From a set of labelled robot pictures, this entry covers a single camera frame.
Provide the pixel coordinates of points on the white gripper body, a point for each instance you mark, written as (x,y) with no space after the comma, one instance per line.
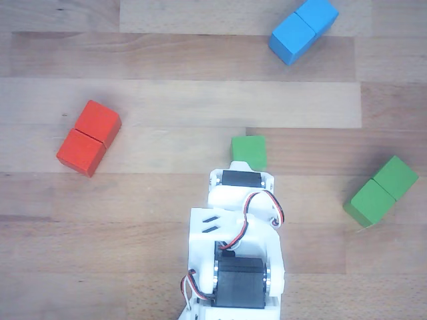
(239,178)

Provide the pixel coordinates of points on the small green cube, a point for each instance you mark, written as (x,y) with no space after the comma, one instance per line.
(248,150)

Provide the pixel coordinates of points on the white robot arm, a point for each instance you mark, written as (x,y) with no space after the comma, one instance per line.
(200,246)

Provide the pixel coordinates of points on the long green block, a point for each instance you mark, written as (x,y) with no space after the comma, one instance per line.
(380,193)

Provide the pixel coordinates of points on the long red block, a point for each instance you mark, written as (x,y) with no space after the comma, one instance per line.
(88,140)

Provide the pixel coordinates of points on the long blue block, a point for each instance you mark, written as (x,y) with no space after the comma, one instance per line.
(300,31)

